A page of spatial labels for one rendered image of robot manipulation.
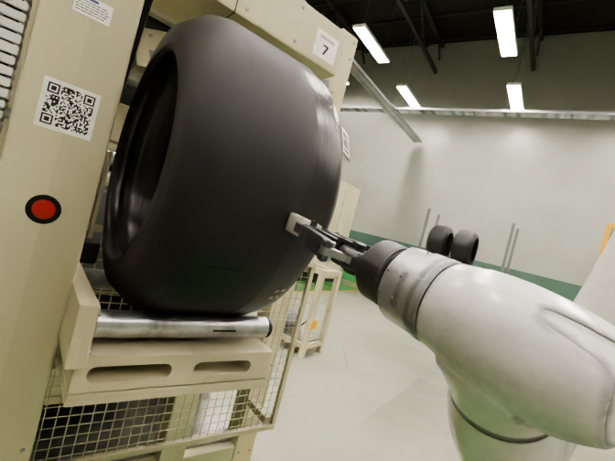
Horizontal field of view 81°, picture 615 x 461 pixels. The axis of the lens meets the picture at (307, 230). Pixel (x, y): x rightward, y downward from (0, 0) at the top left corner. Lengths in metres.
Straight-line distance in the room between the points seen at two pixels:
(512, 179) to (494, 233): 1.63
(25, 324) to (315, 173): 0.52
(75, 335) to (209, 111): 0.37
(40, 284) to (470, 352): 0.63
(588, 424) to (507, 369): 0.05
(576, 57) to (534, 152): 2.78
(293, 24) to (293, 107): 0.62
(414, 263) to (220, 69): 0.40
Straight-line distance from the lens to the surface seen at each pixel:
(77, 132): 0.69
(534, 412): 0.33
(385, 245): 0.42
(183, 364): 0.72
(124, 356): 0.68
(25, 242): 0.70
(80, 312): 0.62
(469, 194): 12.13
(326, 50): 1.28
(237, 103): 0.56
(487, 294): 0.33
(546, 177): 12.06
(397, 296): 0.37
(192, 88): 0.59
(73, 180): 0.69
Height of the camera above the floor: 1.14
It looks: 1 degrees down
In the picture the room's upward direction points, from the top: 14 degrees clockwise
